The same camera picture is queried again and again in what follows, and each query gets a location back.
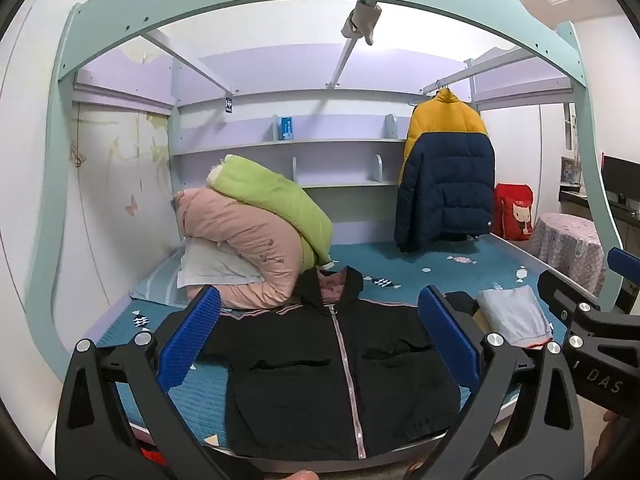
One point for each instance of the black hooded jacket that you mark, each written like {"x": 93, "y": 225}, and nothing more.
{"x": 300, "y": 385}

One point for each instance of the teal quilted bed mat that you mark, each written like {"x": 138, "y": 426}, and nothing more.
{"x": 400, "y": 265}

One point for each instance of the black hanging tag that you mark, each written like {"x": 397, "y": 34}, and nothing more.
{"x": 228, "y": 106}

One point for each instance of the black computer monitor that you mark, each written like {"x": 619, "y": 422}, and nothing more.
{"x": 620, "y": 175}

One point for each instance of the red cartoon bag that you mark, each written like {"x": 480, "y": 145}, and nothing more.
{"x": 515, "y": 210}

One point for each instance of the red cloth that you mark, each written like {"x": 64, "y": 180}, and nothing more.
{"x": 151, "y": 462}

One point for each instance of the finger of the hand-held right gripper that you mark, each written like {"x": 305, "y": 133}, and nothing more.
{"x": 625, "y": 264}
{"x": 562, "y": 295}

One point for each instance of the folded tan pants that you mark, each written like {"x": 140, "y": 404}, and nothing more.
{"x": 480, "y": 319}

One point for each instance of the dark desk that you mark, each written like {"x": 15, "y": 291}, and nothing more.
{"x": 575, "y": 196}

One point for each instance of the yellow and navy puffer jacket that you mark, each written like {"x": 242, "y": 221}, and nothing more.
{"x": 445, "y": 175}

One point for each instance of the picture box on desk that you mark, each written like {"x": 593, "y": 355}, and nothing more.
{"x": 570, "y": 170}

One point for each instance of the folded grey cloth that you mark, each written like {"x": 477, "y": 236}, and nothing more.
{"x": 515, "y": 315}

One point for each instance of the small blue box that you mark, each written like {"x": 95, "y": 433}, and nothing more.
{"x": 286, "y": 127}

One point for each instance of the folded black cloth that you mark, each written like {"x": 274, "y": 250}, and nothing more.
{"x": 460, "y": 301}

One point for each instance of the green quilt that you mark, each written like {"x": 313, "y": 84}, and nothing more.
{"x": 270, "y": 195}

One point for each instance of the grey cloth on rail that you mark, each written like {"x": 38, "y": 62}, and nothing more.
{"x": 361, "y": 17}

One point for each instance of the pink quilt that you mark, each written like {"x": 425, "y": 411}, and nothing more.
{"x": 240, "y": 240}

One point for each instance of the teal striped pillow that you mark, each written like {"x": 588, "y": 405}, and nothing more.
{"x": 155, "y": 285}

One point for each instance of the clothes hanger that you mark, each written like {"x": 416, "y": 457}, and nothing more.
{"x": 422, "y": 97}

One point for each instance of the person's right hand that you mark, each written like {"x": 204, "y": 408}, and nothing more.
{"x": 611, "y": 442}

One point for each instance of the white pillow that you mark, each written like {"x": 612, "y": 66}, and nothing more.
{"x": 210, "y": 265}

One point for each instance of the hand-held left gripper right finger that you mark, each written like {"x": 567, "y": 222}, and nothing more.
{"x": 447, "y": 335}

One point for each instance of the teal bunk bed frame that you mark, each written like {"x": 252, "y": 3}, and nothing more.
{"x": 300, "y": 5}

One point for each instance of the table with pink tablecloth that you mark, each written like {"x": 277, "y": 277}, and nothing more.
{"x": 565, "y": 245}

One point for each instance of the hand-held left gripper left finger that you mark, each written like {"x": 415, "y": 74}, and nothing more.
{"x": 192, "y": 330}

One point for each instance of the lavender wall shelf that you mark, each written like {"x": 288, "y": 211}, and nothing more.
{"x": 325, "y": 145}

